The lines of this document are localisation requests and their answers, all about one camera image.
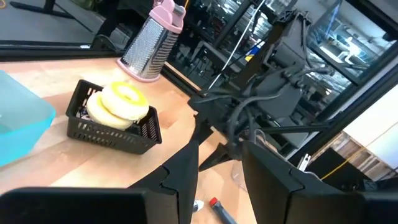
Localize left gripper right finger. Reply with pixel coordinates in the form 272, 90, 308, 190
242, 141, 345, 224

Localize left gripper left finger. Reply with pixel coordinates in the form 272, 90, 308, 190
129, 139, 200, 224

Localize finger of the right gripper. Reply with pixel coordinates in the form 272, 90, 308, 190
190, 114, 214, 145
198, 142, 233, 172

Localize dark marker pen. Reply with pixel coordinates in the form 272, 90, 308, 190
208, 197, 239, 224

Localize black slotted plastic basket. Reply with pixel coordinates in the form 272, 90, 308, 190
65, 79, 164, 156

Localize pink and steel box grater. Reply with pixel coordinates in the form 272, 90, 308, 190
116, 0, 187, 83

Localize person's leg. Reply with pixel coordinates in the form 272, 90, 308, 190
95, 0, 141, 40

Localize teal translucent plastic bin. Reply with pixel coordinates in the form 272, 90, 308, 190
0, 70, 57, 167

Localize black floor stand foot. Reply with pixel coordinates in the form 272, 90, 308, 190
9, 0, 76, 20

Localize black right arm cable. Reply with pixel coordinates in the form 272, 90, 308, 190
198, 67, 330, 156

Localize white cable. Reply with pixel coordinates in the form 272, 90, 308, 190
207, 0, 267, 90

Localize yellow extension cable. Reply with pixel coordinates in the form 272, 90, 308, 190
321, 120, 398, 181

